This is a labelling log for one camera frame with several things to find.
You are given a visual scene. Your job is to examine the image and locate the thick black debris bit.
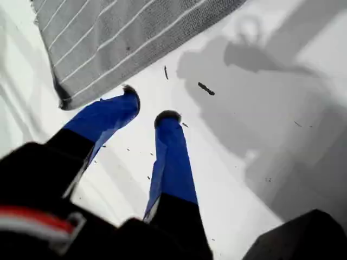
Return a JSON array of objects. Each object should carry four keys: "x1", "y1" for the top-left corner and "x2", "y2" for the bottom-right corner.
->
[{"x1": 197, "y1": 81, "x2": 216, "y2": 96}]

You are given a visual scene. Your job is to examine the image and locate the grey striped towel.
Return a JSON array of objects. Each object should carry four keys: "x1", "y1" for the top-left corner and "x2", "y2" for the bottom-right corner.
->
[{"x1": 30, "y1": 0, "x2": 249, "y2": 111}]

